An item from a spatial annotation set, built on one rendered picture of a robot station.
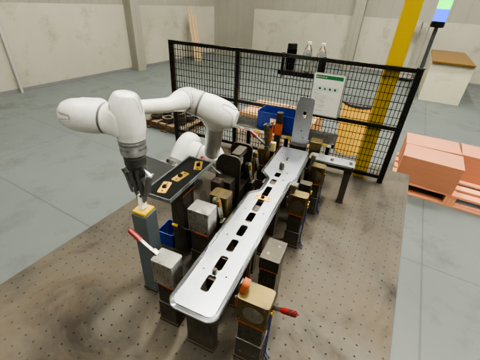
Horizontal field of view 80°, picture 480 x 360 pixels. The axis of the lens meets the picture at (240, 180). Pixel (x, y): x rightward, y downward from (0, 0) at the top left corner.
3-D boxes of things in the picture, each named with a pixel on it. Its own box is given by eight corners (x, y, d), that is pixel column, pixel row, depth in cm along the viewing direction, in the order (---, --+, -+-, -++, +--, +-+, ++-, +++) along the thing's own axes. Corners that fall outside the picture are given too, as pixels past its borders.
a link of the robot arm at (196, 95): (173, 82, 132) (200, 93, 132) (186, 80, 148) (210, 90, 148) (166, 109, 138) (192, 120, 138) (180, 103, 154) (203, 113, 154)
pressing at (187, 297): (221, 331, 88) (221, 328, 87) (161, 303, 95) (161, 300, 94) (311, 153, 196) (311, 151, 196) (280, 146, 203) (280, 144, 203)
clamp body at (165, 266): (178, 328, 118) (171, 269, 98) (154, 316, 122) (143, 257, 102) (187, 313, 124) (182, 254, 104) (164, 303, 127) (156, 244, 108)
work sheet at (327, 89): (336, 118, 212) (347, 76, 195) (306, 113, 219) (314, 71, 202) (337, 118, 213) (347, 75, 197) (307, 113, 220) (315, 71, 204)
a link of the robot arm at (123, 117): (153, 133, 99) (118, 129, 100) (148, 88, 91) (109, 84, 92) (138, 146, 90) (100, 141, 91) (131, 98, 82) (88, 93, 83)
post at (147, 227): (157, 293, 131) (145, 219, 107) (143, 286, 133) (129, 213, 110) (167, 281, 137) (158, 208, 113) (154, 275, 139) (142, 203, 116)
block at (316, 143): (311, 187, 213) (321, 143, 193) (301, 184, 215) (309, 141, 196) (313, 182, 219) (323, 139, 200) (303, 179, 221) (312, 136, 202)
